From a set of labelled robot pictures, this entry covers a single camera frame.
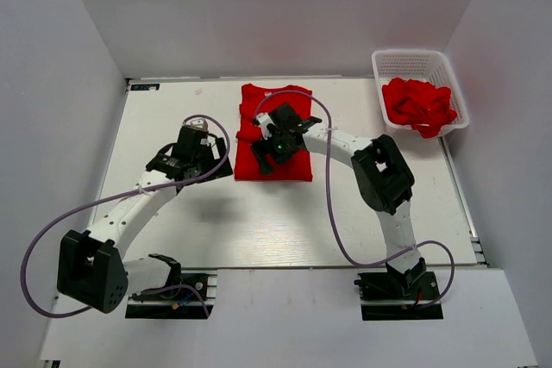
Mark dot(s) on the white plastic basket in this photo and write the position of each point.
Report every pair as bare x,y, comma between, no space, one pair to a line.
420,65

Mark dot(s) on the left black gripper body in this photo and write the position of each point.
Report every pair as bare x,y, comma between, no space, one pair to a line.
205,163

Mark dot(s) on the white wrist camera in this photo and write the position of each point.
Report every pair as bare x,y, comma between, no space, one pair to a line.
267,127
198,123

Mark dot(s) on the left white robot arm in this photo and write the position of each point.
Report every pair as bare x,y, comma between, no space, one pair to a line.
92,266

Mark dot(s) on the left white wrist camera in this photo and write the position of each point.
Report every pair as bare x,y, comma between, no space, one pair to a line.
198,123

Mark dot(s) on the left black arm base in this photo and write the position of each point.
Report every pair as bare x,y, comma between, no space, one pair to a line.
177,305

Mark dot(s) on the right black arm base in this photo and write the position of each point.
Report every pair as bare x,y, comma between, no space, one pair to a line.
382,301

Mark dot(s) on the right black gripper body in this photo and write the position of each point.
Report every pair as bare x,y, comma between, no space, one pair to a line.
280,147

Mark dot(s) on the red t shirt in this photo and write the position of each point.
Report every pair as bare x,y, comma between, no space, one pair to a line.
298,168

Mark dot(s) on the red t shirts pile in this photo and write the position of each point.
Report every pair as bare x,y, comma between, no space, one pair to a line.
419,105

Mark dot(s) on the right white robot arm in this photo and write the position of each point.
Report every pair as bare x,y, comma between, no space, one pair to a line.
383,178

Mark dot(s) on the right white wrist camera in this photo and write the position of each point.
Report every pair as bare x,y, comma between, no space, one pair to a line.
267,127

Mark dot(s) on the black table label sticker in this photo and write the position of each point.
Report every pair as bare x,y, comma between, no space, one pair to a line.
144,87

